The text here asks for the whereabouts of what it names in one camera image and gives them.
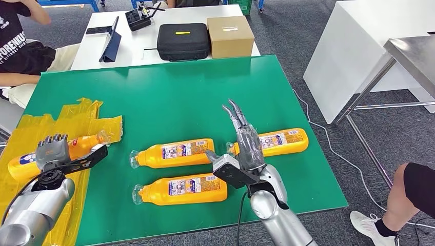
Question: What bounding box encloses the black floor cable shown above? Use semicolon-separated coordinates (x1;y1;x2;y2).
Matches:
412;217;435;246

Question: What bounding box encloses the person with white shoe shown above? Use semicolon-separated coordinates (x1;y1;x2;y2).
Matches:
350;161;435;246

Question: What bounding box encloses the white block table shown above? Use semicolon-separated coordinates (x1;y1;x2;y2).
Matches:
303;0;435;125

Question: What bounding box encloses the black carrying case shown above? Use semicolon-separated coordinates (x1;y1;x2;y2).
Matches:
156;23;211;62

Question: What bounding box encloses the black camera cable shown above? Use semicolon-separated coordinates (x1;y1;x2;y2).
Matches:
0;176;42;227
236;190;249;246

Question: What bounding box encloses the seated person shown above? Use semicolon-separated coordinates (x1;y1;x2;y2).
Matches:
0;0;81;109

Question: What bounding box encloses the white desk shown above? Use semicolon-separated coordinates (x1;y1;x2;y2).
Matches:
70;5;261;71

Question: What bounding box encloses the tablet in blue folio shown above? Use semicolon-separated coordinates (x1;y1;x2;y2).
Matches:
98;16;122;63

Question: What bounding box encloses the black left camera cable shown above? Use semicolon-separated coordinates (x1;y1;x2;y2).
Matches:
0;176;42;227

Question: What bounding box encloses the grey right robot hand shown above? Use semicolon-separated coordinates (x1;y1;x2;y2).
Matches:
205;99;266;172

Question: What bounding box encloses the black remote controller with antennas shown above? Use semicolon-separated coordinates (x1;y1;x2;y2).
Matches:
125;3;166;32

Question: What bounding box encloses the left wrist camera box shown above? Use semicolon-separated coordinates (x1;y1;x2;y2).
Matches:
51;144;109;175

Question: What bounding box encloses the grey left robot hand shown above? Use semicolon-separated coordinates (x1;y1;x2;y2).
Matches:
35;133;71;172

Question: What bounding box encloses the brown cardboard box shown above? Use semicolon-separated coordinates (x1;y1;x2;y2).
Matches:
206;16;255;59

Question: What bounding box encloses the person behind white desk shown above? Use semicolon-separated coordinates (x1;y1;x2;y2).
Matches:
160;0;222;9

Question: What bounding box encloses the green plastic crate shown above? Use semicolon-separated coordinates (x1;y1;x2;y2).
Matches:
228;0;253;16

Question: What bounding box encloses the yellow plastic sheet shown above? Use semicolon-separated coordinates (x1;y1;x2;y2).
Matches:
0;98;124;246

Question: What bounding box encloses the white floor cable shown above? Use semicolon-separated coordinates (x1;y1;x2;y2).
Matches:
292;89;435;229

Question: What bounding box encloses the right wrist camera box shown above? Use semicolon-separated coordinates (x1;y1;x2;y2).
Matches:
212;153;261;190

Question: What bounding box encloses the stainless steel table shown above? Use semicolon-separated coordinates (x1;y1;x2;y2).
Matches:
334;35;435;189

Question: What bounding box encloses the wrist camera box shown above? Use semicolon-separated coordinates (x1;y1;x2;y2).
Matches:
212;153;261;190
51;144;109;175

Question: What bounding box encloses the orange detergent bottle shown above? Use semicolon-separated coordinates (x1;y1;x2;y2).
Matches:
226;128;309;157
129;138;215;170
7;130;110;182
132;173;228;206

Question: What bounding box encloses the black right camera cable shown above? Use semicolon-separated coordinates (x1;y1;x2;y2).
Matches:
236;190;249;246

